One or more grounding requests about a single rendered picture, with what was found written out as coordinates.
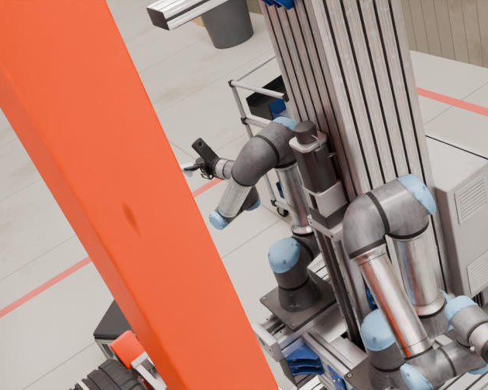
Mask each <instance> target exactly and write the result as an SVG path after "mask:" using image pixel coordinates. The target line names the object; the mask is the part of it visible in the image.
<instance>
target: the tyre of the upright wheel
mask: <svg viewBox="0 0 488 390"><path fill-rule="evenodd" d="M81 381H82V382H83V383H84V384H85V385H86V386H87V387H88V389H89V390H146V389H145V388H144V386H143V385H142V384H141V383H140V382H139V381H138V380H137V379H136V377H135V376H134V375H132V373H131V372H130V371H129V370H128V369H127V368H125V366H123V365H122V364H121V363H120V362H118V361H117V360H115V359H108V360H106V361H104V362H103V363H101V364H100V365H99V366H98V370H96V369H94V370H93V371H91V372H90V373H89V374H87V378H86V379H85V378H82V379H81ZM74 386H75V388H74V389H72V388H69V389H68V390H84V389H83V388H82V387H81V386H80V385H79V384H78V383H76V384H75V385H74Z"/></svg>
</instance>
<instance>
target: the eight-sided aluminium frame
mask: <svg viewBox="0 0 488 390"><path fill-rule="evenodd" d="M129 365H130V367H131V368H130V369H129V371H130V372H131V373H132V375H134V376H135V377H136V379H137V380H138V381H139V382H140V383H141V384H142V385H143V386H144V388H145V389H146V390H148V388H147V387H146V386H145V384H144V382H143V380H144V381H145V382H146V383H147V384H148V385H149V386H150V387H151V388H152V389H153V390H166V389H165V388H164V387H163V386H162V385H161V384H160V383H159V382H158V381H157V380H156V376H155V375H154V373H153V371H152V368H153V369H154V370H155V371H156V372H157V373H158V371H157V370H156V368H155V366H154V365H153V362H152V361H151V360H150V358H149V356H148V354H147V353H146V352H144V353H143V354H141V355H140V356H139V357H137V359H135V360H134V361H133V362H132V363H130V364H129ZM158 374H159V373H158ZM142 379H143V380H142Z"/></svg>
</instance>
